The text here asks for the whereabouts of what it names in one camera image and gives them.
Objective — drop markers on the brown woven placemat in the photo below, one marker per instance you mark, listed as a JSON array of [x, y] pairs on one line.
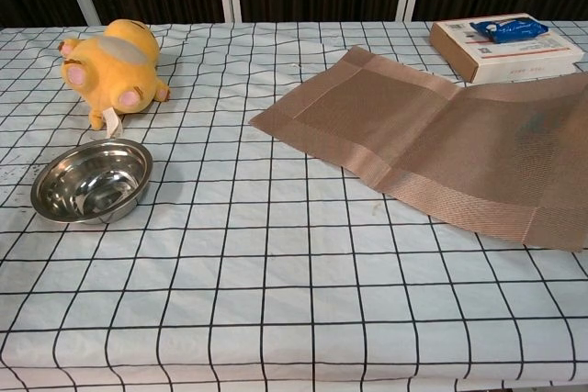
[[436, 144]]

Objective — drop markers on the stainless steel bowl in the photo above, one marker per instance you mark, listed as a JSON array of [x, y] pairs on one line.
[[92, 185]]

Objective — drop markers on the white black-checked tablecloth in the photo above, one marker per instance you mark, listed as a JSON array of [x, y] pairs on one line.
[[229, 295]]

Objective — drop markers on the yellow plush duck toy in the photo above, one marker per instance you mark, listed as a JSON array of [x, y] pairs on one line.
[[110, 70]]

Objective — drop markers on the white cardboard box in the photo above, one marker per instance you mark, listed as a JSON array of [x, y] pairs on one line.
[[519, 61]]

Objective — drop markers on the blue snack packet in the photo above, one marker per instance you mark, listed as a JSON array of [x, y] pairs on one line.
[[510, 29]]

